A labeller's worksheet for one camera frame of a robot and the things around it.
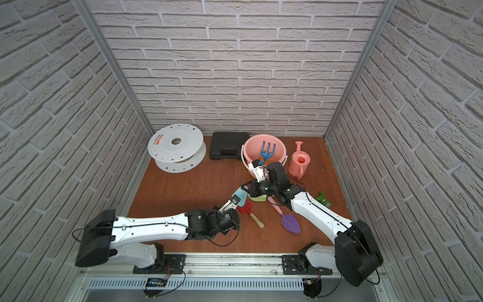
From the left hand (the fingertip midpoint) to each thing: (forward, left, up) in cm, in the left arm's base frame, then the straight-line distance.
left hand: (227, 207), depth 80 cm
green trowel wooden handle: (+8, -16, -8) cm, 20 cm away
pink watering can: (+25, -36, +2) cm, 44 cm away
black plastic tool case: (+41, +3, -5) cm, 42 cm away
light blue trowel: (+3, -6, +7) cm, 10 cm away
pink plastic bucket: (+34, -15, -1) cm, 37 cm away
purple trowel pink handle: (-3, -29, -9) cm, 30 cm away
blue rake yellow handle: (+29, -19, +1) cm, 35 cm away
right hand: (+6, -7, +7) cm, 12 cm away
